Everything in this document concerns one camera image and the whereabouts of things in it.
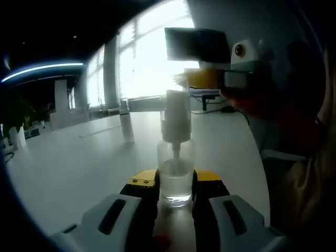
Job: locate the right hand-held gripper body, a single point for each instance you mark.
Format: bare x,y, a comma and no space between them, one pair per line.
248,56

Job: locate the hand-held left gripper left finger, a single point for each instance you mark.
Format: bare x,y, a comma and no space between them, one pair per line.
120,220

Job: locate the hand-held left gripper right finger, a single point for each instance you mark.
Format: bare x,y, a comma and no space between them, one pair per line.
225,225

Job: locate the small clear pump cover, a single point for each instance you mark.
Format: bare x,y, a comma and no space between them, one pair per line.
177,99

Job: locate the clear glass pump bottle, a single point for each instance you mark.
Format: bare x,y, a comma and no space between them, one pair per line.
176,186

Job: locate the large clear pump cover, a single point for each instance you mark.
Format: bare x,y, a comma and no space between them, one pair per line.
124,107

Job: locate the white pump bottle red label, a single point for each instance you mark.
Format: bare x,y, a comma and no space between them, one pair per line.
127,128

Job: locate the person's left hand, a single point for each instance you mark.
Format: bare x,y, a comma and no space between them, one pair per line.
161,244

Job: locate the dark computer mouse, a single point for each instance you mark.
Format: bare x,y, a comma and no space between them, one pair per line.
227,109

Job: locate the white low cabinet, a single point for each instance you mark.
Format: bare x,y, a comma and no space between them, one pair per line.
69,119

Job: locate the white square pillar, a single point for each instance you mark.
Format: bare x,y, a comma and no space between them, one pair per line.
61,94

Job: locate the green leafy plant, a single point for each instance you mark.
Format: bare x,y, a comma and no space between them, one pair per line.
18,113

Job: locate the short ceiling light strip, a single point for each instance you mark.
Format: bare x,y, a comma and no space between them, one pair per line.
39,68

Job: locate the black wall monitor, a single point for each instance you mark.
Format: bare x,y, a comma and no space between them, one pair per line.
197,44

